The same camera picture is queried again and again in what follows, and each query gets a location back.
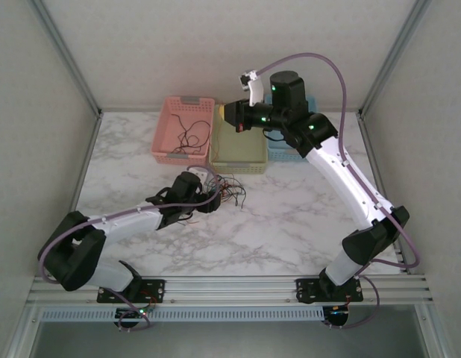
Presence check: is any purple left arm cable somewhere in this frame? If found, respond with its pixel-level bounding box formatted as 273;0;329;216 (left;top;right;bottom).
37;165;220;333

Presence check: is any pink plastic basket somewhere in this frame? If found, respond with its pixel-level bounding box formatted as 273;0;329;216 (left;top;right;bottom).
150;95;216;166

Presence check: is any grey cable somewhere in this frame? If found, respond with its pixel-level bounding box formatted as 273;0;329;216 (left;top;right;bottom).
232;189;250;210

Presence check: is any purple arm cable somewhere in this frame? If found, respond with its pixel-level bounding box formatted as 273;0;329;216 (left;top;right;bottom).
37;165;220;333
257;53;421;331

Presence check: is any blue plastic basket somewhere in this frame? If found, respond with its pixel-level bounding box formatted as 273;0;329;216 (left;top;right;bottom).
263;93;317;163

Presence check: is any aluminium frame post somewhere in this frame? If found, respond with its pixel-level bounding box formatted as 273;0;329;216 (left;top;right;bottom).
28;0;104;117
356;0;435;119

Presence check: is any aluminium side rail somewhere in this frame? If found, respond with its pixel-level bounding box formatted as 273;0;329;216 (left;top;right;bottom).
356;111;413;276
66;111;104;213

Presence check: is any yellow-green plastic basket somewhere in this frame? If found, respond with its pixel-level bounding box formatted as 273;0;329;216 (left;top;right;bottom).
208;103;269;176

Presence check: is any aluminium front rail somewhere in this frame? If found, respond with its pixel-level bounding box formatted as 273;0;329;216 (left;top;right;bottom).
27;274;435;307

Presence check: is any white slotted cable duct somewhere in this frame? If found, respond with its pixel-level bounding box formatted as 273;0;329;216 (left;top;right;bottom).
40;306;324;322

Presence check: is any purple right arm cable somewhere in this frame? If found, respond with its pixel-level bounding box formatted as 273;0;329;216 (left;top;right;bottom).
257;53;421;331

